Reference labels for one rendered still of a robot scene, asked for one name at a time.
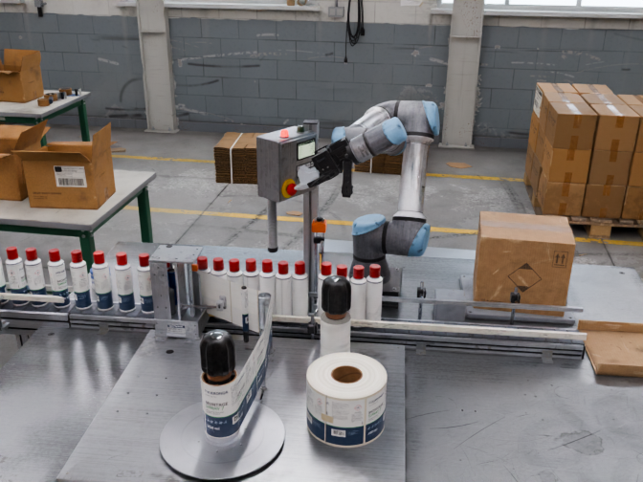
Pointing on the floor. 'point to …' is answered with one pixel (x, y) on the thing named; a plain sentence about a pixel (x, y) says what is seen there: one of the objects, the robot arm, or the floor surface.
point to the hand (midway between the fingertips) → (299, 188)
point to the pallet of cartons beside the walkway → (587, 157)
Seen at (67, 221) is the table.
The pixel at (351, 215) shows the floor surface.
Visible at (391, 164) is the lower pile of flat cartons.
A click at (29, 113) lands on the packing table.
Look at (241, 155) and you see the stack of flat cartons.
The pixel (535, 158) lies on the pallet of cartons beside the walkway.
